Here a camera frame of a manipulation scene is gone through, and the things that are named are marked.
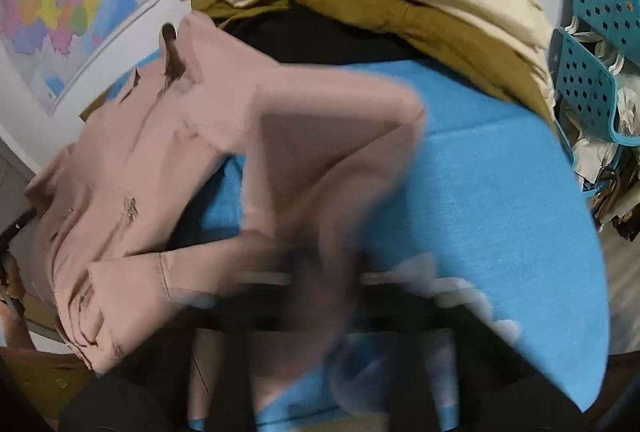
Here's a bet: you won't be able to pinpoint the pink zip jacket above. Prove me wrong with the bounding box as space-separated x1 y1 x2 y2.
24 10 432 419

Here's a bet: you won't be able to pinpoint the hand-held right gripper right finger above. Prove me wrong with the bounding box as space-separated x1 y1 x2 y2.
360 292 587 432

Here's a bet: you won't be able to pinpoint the blue blanket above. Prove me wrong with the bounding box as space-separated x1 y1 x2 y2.
102 50 615 432

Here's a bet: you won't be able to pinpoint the teal plastic baskets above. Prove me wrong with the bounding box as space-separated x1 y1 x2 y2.
562 14 640 243

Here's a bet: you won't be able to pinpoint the grey door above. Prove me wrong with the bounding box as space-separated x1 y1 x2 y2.
0 137 38 235

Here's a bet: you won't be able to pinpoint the black cloth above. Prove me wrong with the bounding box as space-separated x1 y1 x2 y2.
222 6 417 68

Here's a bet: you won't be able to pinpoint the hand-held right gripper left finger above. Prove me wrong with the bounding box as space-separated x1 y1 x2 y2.
59 257 323 432

